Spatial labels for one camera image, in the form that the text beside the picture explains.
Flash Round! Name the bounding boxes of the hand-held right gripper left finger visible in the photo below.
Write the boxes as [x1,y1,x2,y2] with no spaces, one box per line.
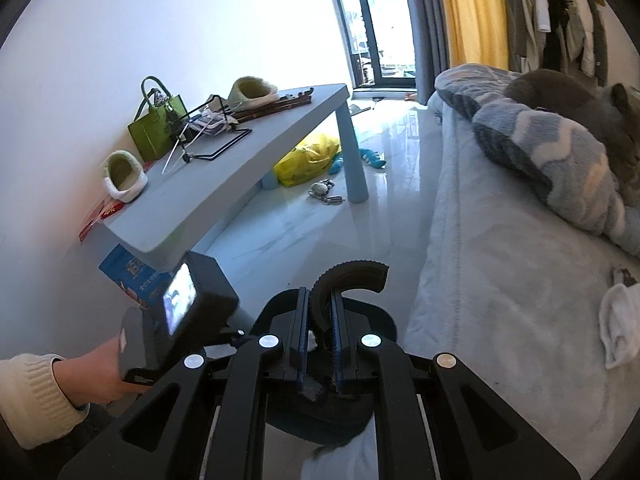
[57,287,312,480]

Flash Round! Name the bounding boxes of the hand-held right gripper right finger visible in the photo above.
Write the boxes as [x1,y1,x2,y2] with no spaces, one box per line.
[329,290,583,480]

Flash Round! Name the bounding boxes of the black curved ribbed strip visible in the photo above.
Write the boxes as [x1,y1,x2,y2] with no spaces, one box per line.
[309,258,390,352]

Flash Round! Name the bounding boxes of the person's left forearm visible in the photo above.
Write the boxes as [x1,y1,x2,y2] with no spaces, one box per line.
[0,353,92,452]

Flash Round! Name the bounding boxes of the person's left hand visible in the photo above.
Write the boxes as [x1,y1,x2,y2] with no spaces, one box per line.
[52,338,133,407]

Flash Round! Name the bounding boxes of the blue cardboard box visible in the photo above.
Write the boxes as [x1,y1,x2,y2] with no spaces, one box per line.
[98,243,174,312]

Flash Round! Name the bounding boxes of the red paper packet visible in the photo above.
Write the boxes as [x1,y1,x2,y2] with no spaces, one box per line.
[78,196,125,244]

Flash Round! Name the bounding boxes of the light blue table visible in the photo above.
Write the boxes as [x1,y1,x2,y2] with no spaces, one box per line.
[102,82,370,267]

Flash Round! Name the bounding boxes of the bed with grey mattress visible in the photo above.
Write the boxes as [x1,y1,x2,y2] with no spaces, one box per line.
[402,62,640,463]

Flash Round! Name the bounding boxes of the green fuzzy slipper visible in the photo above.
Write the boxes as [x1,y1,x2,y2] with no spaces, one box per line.
[102,151,149,204]
[227,76,281,109]

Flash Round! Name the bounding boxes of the yellow plastic bag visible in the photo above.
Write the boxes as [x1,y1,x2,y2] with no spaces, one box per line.
[273,132,344,189]

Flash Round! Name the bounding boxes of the green handbag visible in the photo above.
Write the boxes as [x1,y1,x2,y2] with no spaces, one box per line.
[127,75,190,162]

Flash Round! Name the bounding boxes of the clear plastic packet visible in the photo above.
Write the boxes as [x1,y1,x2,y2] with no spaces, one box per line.
[186,112,237,137]

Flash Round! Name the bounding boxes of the teal toy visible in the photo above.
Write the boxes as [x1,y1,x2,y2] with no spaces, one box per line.
[329,147,389,174]

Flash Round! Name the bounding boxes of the dark wooden sticks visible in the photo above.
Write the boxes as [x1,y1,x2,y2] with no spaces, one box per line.
[234,87,317,122]

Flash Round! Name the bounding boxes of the blue patterned fleece blanket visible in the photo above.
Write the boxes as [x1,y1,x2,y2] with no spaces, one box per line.
[433,62,640,255]

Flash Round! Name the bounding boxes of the white sock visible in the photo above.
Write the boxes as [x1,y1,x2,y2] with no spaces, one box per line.
[598,283,640,372]

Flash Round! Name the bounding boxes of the glass balcony door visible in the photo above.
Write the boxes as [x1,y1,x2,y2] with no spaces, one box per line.
[326,0,419,89]

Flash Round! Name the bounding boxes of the grey curtain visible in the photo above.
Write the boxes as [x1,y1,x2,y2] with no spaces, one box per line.
[401,0,452,107]

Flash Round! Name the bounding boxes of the grey cat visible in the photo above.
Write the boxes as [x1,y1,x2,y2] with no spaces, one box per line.
[502,68,640,192]

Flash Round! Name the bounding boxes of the yellow curtain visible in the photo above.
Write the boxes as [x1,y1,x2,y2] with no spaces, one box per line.
[432,0,512,70]

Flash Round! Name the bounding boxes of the white hanging garment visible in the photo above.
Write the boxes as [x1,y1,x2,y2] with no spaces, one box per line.
[529,0,552,32]

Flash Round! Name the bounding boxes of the light grey hanging jacket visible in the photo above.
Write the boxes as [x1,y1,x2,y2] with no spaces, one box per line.
[564,0,610,87]

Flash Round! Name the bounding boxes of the keychain toy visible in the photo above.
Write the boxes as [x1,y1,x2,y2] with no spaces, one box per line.
[307,178,346,207]

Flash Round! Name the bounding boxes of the white cable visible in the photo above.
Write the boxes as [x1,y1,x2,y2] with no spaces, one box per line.
[161,124,192,176]

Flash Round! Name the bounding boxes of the black wire stand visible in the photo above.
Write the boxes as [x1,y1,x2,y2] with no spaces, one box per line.
[169,93,254,164]

